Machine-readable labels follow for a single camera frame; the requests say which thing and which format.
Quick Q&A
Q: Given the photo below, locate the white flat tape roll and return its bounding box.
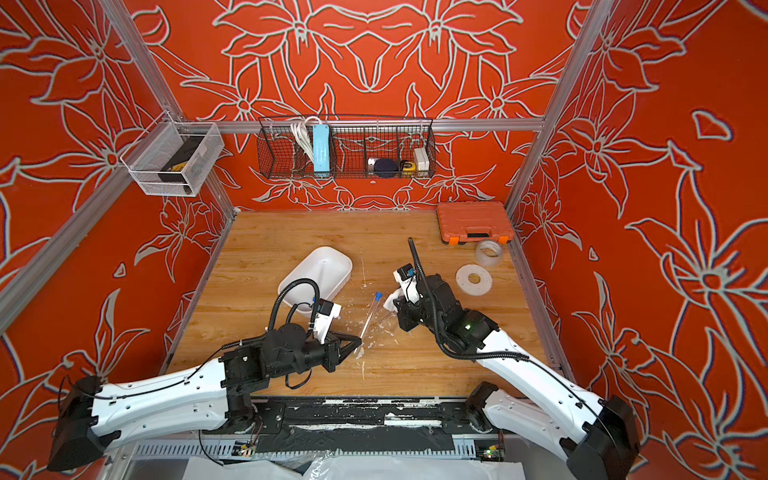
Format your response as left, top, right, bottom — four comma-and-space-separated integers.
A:
455, 264, 493, 296

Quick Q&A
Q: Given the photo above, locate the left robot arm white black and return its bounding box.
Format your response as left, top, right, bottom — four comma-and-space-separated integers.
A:
47, 324, 362, 472

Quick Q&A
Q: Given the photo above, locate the orange tool case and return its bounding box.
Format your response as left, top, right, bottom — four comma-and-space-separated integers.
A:
436, 201, 514, 246

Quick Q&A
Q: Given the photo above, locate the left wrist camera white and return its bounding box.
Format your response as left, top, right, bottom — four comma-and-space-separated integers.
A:
312, 299, 342, 344

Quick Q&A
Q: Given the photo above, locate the light blue box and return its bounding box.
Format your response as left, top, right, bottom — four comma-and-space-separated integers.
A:
312, 124, 331, 177

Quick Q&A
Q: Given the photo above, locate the white small box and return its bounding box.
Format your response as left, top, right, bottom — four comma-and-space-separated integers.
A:
414, 147, 430, 173

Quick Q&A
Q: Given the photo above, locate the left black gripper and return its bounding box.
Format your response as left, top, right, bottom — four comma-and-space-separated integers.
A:
272, 331, 364, 381

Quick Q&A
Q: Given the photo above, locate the white cable bundle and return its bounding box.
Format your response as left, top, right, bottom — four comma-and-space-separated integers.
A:
290, 118, 318, 166

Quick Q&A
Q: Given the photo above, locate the white plastic tray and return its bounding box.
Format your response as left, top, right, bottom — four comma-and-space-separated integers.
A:
278, 246, 353, 317

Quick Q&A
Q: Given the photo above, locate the clear acrylic wall box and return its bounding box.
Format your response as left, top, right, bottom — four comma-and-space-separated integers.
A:
120, 121, 224, 197

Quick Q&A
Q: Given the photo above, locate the clear tape roll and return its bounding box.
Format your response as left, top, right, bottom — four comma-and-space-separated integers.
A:
475, 240, 504, 268

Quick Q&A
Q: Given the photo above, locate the dark round object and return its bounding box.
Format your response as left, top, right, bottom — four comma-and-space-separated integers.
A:
373, 158, 400, 179

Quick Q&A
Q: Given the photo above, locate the yellow tape measure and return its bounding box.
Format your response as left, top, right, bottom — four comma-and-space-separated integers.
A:
399, 160, 417, 176

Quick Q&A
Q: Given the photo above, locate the white wipe cloth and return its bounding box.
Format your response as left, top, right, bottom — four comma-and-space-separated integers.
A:
383, 290, 404, 313

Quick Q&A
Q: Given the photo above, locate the black wire basket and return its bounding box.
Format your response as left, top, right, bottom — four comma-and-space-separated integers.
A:
257, 115, 437, 180

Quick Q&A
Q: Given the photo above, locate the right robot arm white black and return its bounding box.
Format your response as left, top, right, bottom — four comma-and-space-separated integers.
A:
387, 265, 640, 479

